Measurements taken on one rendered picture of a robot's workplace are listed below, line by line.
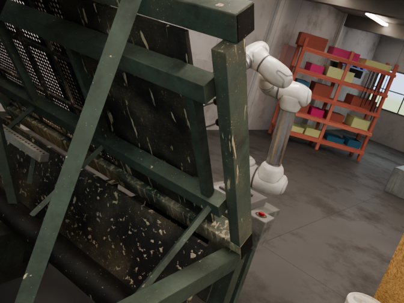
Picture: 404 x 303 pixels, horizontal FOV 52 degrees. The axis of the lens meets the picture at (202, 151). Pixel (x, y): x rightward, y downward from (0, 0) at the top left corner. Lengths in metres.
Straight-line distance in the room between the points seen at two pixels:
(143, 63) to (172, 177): 0.65
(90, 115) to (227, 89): 0.55
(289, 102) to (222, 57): 1.31
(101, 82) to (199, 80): 0.48
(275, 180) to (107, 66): 1.90
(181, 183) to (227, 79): 0.72
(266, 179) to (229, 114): 1.33
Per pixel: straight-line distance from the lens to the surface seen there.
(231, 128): 1.50
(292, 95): 2.58
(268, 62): 2.07
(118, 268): 2.49
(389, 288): 3.56
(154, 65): 1.51
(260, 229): 2.29
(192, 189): 1.91
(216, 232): 2.16
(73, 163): 1.03
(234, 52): 1.35
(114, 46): 1.00
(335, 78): 9.31
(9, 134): 2.35
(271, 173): 2.72
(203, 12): 1.38
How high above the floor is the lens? 1.79
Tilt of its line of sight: 16 degrees down
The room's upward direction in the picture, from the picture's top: 17 degrees clockwise
